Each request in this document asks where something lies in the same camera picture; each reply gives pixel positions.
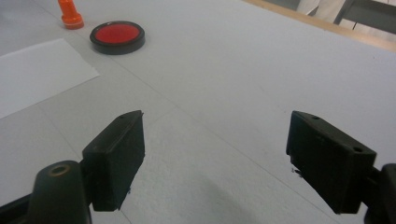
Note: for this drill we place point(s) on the white desk frame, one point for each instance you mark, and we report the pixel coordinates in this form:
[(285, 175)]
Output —
[(330, 8)]

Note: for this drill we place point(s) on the round red ink pad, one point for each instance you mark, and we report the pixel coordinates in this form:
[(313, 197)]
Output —
[(117, 34)]

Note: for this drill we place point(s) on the white table cover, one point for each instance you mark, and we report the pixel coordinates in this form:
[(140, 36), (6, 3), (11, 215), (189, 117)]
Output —
[(224, 87)]

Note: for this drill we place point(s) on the orange stamp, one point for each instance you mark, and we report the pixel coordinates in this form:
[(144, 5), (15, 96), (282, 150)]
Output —
[(71, 15)]

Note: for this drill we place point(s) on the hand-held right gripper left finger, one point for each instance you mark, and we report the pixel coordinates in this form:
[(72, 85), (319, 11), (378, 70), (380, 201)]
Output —
[(115, 161)]

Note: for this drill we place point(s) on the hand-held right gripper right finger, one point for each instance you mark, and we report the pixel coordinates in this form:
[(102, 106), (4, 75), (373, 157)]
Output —
[(330, 165)]

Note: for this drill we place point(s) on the white paper sheet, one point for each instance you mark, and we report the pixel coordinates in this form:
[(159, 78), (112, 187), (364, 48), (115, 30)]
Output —
[(37, 74)]

